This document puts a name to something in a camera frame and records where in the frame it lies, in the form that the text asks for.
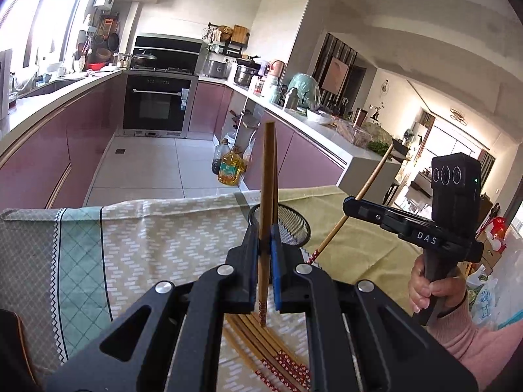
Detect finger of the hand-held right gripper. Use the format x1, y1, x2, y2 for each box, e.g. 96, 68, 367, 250
342, 196, 409, 235

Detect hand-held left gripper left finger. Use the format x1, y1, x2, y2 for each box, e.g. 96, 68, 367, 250
45, 222, 271, 392

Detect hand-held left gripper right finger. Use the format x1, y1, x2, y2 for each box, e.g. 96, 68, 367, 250
270, 224, 479, 392

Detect black mesh utensil holder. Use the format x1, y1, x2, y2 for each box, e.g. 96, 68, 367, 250
248, 203, 312, 250

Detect pile of red-tipped chopsticks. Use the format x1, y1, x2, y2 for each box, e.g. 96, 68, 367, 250
224, 312, 312, 392

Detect hanging kitchen utensils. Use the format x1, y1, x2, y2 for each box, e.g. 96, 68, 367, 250
76, 12, 121, 72

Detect person's right hand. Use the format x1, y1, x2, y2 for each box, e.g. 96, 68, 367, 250
409, 259, 469, 316

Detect red hanging decoration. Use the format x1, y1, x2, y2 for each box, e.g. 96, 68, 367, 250
486, 216, 507, 239

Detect clear plastic food container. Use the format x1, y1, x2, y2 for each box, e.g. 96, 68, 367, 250
335, 120, 372, 145

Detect pink base cabinets with counter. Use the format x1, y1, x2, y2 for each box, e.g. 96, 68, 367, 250
190, 81, 348, 192

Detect patterned tablecloth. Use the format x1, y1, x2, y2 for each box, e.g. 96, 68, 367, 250
0, 186, 470, 392

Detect yellow cooking oil bottle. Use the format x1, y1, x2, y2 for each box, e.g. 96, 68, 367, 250
217, 146, 246, 186

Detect dark sauce bottle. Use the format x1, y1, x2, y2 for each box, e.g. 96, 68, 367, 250
211, 138, 231, 175

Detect mint green food cover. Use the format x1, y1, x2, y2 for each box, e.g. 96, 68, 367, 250
287, 73, 321, 109

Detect built-in black oven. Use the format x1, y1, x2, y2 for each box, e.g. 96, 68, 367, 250
123, 73, 196, 139

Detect steel stock pot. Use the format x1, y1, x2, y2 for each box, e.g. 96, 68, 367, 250
234, 59, 259, 87

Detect silver rice cooker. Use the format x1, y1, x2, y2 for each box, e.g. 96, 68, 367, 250
203, 58, 233, 79

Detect pink base cabinets long run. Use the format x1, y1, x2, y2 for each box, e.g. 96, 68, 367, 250
0, 74, 125, 213

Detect black range hood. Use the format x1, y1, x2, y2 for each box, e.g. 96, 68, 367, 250
131, 35, 204, 75

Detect wok with lid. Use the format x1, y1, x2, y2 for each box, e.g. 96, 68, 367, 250
131, 50, 158, 68

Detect kitchen sink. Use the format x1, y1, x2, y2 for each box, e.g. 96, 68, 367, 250
20, 79, 78, 99

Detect pink wall painting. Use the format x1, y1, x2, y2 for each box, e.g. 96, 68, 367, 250
321, 57, 350, 94

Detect black wall shelf rack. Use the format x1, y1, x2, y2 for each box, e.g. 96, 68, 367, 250
203, 22, 251, 58

